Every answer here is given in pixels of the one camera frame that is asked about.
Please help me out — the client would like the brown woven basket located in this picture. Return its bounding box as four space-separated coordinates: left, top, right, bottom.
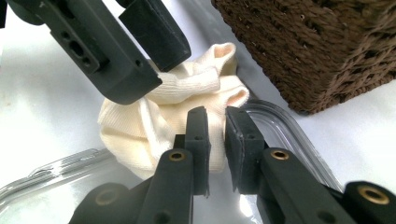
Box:
211 0 396 116

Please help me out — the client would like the cream sock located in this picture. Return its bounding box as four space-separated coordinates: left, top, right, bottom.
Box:
97 92 227 181
146 41 250 108

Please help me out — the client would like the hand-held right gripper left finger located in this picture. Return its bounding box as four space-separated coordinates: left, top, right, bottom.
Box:
172 105 212 198

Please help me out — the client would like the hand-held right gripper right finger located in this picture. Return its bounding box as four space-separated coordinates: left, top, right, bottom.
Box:
223 105 269 195

